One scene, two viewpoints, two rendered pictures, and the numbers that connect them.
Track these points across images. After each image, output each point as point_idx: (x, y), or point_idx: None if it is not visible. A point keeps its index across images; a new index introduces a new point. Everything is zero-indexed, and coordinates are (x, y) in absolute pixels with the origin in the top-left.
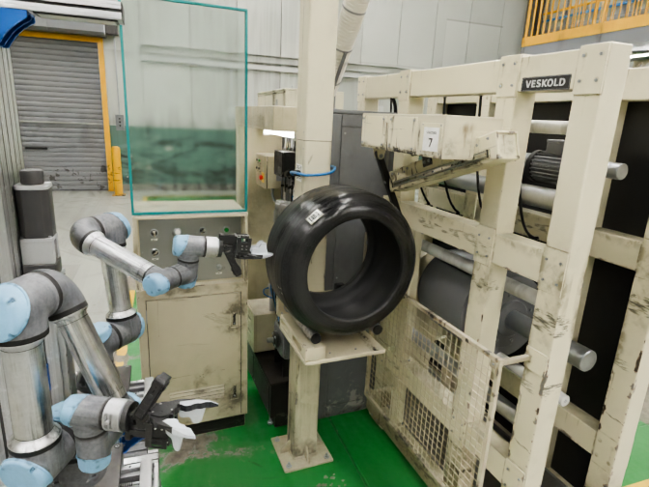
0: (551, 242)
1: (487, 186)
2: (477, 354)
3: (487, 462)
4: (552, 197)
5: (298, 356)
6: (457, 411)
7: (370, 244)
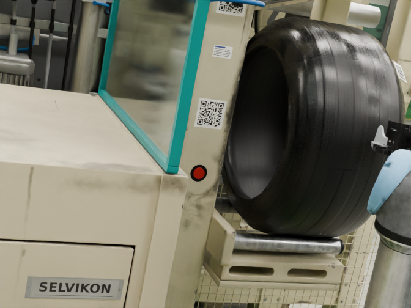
0: (403, 55)
1: (330, 2)
2: None
3: (316, 297)
4: (357, 10)
5: (314, 288)
6: (343, 253)
7: (235, 102)
